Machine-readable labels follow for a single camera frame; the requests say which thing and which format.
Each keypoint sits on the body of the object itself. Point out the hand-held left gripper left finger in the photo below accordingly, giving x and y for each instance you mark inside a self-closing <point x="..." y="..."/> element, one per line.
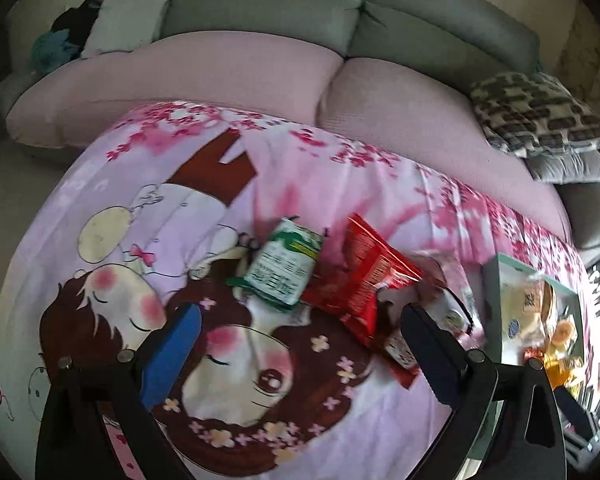
<point x="172" y="355"/>

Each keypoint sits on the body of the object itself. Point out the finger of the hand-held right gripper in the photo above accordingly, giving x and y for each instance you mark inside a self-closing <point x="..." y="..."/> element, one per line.
<point x="572" y="412"/>

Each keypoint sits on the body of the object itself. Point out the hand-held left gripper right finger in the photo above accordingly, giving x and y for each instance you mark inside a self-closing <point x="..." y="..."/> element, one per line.
<point x="430" y="355"/>

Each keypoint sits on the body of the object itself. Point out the red stick snack packet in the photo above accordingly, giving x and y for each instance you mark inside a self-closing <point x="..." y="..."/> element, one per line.
<point x="402" y="357"/>

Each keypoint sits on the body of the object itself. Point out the white snack packet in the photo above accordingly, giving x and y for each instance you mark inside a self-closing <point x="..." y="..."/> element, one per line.
<point x="451" y="312"/>

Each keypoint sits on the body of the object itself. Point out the orange snack packet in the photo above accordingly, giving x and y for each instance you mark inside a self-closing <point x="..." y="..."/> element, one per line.
<point x="565" y="365"/>

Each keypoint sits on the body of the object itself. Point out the teal-rimmed white box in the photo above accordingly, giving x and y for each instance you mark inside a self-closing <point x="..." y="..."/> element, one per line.
<point x="491" y="300"/>

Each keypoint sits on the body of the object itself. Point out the yellow bread packet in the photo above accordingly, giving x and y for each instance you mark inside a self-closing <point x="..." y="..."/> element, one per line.
<point x="517" y="305"/>

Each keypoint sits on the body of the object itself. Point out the green snack packet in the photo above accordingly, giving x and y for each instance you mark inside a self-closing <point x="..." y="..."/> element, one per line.
<point x="280" y="270"/>

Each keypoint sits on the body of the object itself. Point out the printed cartoon blanket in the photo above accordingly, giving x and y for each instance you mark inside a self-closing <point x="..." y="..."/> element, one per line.
<point x="180" y="240"/>

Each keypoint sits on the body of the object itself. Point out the grey pillow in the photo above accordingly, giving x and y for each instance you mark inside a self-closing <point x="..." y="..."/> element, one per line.
<point x="570" y="167"/>

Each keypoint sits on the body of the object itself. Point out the plaid pillow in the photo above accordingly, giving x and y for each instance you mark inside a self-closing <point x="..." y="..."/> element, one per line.
<point x="535" y="110"/>

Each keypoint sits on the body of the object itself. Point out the pink sofa cover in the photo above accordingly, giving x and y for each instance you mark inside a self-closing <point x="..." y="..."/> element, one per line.
<point x="230" y="75"/>

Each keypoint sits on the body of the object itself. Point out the teal cloth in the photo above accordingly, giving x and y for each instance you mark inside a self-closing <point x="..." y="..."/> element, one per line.
<point x="52" y="52"/>

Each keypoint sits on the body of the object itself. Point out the light grey cushion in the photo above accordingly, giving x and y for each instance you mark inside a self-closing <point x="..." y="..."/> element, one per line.
<point x="125" y="20"/>

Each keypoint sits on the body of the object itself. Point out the dark cloth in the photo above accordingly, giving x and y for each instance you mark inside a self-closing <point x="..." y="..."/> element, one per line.
<point x="77" y="20"/>

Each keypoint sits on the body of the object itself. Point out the grey-green sofa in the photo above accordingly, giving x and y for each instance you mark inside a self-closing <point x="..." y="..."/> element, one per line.
<point x="280" y="5"/>

